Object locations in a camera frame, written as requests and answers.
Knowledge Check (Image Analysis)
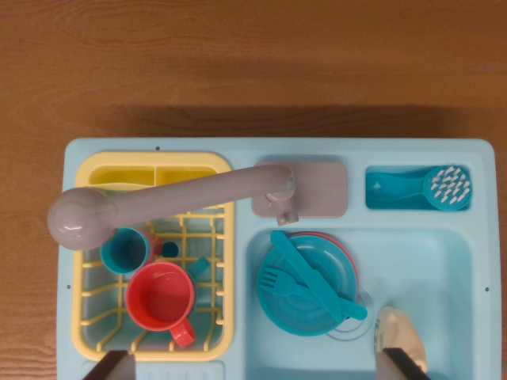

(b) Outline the teal toy fork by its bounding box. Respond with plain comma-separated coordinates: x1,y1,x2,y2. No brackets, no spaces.
259,267,368,321

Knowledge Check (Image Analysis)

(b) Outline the teal toy cup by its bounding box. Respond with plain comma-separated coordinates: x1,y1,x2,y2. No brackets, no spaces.
99,226,154,275
185,256,211,278

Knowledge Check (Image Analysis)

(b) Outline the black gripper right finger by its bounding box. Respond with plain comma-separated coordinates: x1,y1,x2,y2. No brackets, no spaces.
375,347,431,380

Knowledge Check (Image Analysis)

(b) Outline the red toy plate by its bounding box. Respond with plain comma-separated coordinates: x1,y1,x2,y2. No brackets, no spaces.
288,231,361,294

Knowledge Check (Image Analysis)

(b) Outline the teal toy plate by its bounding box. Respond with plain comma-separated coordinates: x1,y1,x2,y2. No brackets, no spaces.
257,237,360,337

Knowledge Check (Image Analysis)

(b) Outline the teal brush with white bristles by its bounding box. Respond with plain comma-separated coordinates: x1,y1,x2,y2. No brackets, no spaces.
364,165,473,211

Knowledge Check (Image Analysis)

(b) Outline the grey toy faucet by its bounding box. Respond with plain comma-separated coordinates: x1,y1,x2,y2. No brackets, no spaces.
47,164,300,251

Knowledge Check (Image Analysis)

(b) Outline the teal toy knife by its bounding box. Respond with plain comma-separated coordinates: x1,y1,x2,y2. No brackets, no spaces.
270,230,344,321

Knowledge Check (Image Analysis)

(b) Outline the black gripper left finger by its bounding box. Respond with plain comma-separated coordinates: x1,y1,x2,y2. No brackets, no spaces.
81,350,137,380

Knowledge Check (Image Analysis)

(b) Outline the yellow dish rack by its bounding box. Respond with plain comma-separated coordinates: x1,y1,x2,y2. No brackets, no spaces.
71,150,237,362

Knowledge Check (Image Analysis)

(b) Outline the light blue toy sink unit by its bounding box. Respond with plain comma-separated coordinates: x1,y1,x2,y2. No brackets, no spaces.
55,137,498,380

